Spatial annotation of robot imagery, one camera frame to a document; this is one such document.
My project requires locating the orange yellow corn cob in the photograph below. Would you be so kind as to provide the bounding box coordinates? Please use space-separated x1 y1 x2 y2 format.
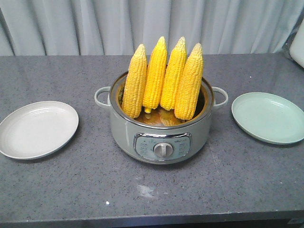
174 43 204 121

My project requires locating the white soy milk blender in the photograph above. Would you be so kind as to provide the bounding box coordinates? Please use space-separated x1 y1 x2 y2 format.
289 22 304 67

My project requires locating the beige round plate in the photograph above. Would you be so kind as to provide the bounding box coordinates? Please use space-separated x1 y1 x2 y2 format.
0 101 79 160

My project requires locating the pale yellow corn cob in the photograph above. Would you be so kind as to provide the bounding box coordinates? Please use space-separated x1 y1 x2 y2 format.
122 44 147 119

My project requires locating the yellow corn cob white tip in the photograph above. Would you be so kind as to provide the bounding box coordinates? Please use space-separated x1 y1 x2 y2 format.
160 37 187 111

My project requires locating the green round plate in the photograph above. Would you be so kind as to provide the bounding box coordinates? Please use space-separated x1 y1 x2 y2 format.
231 92 304 144

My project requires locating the green electric cooking pot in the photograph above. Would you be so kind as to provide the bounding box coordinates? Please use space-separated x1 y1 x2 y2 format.
94 73 228 165

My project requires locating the white pleated curtain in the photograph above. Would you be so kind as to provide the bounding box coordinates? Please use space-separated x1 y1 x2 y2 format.
0 0 304 56

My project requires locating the bright yellow corn cob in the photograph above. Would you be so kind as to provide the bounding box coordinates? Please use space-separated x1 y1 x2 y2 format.
142 36 167 114

